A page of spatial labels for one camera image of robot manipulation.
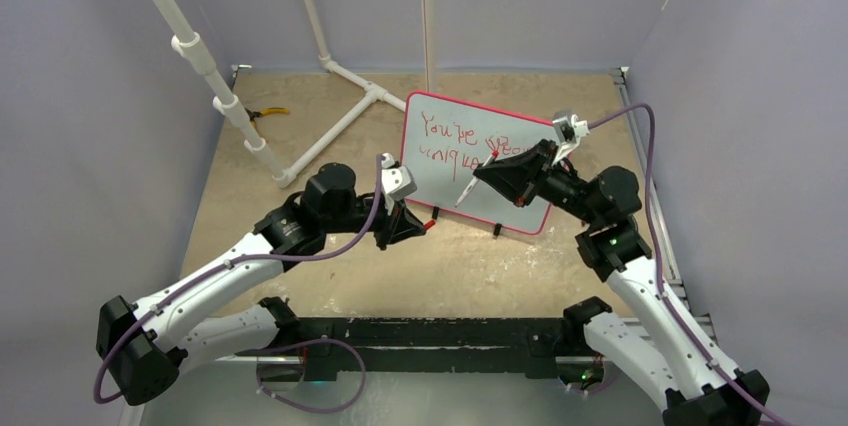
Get red whiteboard marker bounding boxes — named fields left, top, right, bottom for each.
left=454, top=151, right=499, bottom=208

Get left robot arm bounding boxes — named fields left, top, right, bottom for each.
left=92, top=154, right=426, bottom=406

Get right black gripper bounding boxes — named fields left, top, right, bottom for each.
left=476, top=138, right=602, bottom=226

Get red-framed whiteboard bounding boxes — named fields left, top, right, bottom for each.
left=401, top=91, right=555, bottom=235

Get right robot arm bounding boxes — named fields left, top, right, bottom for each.
left=473, top=140, right=770, bottom=425

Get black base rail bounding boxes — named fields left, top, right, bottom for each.
left=254, top=317, right=594, bottom=381

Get white PVC pipe frame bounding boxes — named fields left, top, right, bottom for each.
left=151, top=0, right=406, bottom=189

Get yellow-handled pliers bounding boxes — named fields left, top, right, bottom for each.
left=246, top=107, right=290, bottom=127

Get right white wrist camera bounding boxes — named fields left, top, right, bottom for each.
left=552, top=110, right=590, bottom=164

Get black whiteboard easel stand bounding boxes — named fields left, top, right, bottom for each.
left=429, top=206, right=503, bottom=239

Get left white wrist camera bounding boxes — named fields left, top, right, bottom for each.
left=379, top=153, right=418, bottom=210

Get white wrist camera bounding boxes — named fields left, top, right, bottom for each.
left=552, top=110, right=590, bottom=164
left=379, top=153, right=418, bottom=210

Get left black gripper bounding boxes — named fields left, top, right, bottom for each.
left=323, top=193, right=425, bottom=250

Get aluminium extrusion frame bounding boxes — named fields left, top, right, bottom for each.
left=119, top=65, right=740, bottom=426

